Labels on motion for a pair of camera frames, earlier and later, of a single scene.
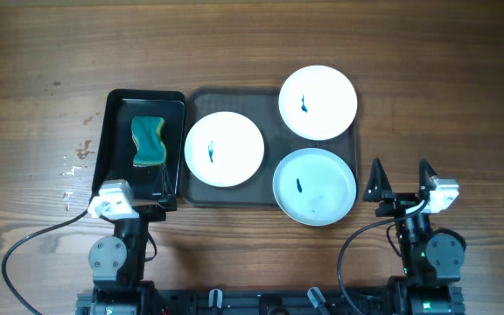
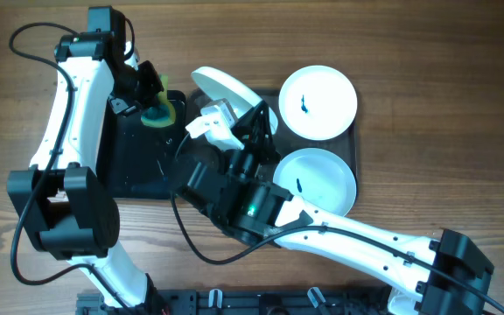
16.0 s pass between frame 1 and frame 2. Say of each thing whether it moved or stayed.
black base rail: stayed
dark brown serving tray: stayed
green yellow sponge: moved
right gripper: moved
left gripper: moved
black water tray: stayed
